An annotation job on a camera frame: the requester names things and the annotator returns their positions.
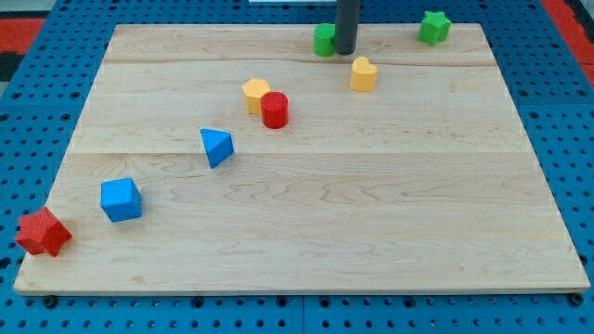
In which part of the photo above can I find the yellow hexagon block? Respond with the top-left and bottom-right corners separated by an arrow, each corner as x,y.
242,78 -> 271,115

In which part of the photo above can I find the yellow heart block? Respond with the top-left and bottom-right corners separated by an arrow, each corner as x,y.
350,57 -> 378,92

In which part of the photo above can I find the red cylinder block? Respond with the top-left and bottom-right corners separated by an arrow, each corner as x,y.
261,91 -> 289,129

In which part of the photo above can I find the blue triangle block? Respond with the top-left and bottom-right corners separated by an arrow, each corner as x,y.
200,128 -> 235,169

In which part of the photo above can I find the light wooden board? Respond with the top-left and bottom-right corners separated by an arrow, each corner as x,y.
14,23 -> 590,296

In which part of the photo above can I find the green cylinder block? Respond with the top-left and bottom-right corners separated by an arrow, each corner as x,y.
313,23 -> 335,58

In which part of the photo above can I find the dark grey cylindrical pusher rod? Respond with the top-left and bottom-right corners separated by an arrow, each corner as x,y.
334,0 -> 361,55

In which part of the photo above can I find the blue cube block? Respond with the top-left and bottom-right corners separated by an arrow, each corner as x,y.
100,178 -> 142,223

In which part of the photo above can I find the green star block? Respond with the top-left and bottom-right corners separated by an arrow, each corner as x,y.
418,11 -> 452,46

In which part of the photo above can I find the red star block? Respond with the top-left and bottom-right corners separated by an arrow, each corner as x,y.
15,207 -> 72,257

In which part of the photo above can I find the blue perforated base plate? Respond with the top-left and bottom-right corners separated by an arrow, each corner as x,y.
1,1 -> 593,333

